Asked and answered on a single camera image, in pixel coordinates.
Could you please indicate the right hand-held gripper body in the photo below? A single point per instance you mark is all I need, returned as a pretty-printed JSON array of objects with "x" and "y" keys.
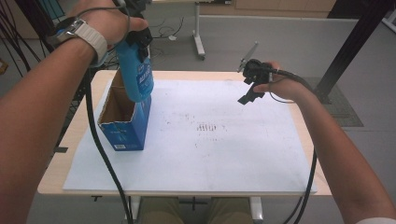
[{"x": 257, "y": 73}]

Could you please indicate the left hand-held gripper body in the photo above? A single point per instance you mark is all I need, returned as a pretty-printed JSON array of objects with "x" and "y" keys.
[{"x": 137, "y": 7}]

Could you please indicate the blue plastic bottle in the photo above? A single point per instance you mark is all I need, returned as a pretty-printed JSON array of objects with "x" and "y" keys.
[{"x": 137, "y": 74}]

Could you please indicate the blue cardboard box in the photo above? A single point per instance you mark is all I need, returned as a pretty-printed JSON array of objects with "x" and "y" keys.
[{"x": 124, "y": 130}]

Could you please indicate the person's right hand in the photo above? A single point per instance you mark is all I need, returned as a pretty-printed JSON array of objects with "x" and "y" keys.
[{"x": 285, "y": 87}]

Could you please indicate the person's left hand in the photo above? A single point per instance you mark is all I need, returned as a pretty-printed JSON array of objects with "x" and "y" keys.
[{"x": 106, "y": 18}]

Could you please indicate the white background desk leg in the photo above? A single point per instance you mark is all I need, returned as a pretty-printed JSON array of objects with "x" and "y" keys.
[{"x": 198, "y": 34}]

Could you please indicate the white table mat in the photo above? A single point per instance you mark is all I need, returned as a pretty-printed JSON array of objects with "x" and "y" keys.
[{"x": 218, "y": 155}]

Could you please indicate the black metal stand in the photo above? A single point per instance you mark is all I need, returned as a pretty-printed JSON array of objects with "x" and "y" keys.
[{"x": 351, "y": 49}]

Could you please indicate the white table leg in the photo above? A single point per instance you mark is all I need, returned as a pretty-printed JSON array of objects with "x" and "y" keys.
[
  {"x": 134, "y": 210},
  {"x": 256, "y": 210}
]

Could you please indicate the person's right leg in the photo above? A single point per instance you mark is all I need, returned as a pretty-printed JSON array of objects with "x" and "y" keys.
[{"x": 230, "y": 211}]

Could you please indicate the person's leg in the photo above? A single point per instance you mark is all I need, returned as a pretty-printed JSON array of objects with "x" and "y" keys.
[
  {"x": 230, "y": 211},
  {"x": 158, "y": 211}
]

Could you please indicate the black tape strip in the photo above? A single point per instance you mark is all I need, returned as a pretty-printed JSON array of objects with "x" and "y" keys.
[{"x": 60, "y": 149}]

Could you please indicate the person's left leg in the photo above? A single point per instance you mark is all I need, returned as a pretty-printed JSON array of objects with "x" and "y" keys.
[{"x": 158, "y": 211}]

